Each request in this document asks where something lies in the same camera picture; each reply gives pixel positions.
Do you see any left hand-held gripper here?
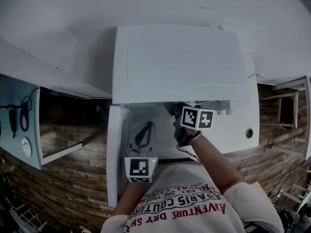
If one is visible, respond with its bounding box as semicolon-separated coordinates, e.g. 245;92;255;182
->
124;121;159;184

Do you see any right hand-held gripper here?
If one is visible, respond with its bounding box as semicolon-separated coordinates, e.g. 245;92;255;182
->
169;101;215;146

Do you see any person's left forearm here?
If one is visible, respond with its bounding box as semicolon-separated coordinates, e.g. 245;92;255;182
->
111;182;148;216

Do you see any person's right forearm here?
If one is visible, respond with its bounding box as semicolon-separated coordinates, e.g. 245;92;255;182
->
188;131;246;194

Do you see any white printed shirt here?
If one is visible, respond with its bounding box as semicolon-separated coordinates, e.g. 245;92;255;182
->
100;164;285;233

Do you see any white side table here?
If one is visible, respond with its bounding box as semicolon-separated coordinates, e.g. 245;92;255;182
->
271;75;311;161

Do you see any white round disc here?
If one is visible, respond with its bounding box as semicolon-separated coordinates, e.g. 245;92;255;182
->
21;136;33;158

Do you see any black hanging tool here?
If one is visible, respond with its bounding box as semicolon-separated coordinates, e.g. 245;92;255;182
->
8;107;18;139

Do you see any white chair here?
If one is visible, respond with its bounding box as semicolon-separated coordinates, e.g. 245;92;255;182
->
8;202;50;233

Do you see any thin wrist bracelet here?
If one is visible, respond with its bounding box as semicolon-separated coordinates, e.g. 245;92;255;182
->
189;131;203;145

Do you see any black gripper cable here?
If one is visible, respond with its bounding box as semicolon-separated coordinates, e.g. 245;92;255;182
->
176;129;202;163

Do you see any white open cabinet frame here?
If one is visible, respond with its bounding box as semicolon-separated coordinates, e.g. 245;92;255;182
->
36;85;84;166

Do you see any black hanging loop strap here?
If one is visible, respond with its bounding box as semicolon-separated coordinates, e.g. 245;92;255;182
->
19;102;30;132

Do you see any teal wall panel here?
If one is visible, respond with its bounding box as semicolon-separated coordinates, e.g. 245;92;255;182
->
0;76;43;171

